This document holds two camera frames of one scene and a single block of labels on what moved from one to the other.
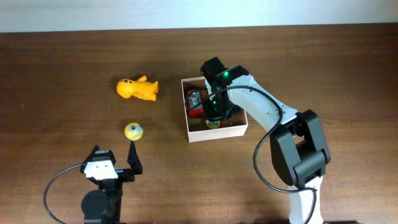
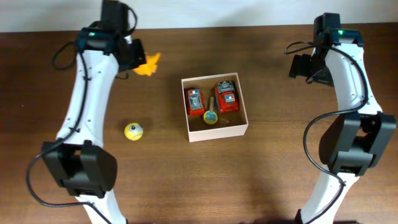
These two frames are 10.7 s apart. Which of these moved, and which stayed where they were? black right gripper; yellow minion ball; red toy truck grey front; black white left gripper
Moved: black white left gripper; black right gripper
Stayed: yellow minion ball; red toy truck grey front
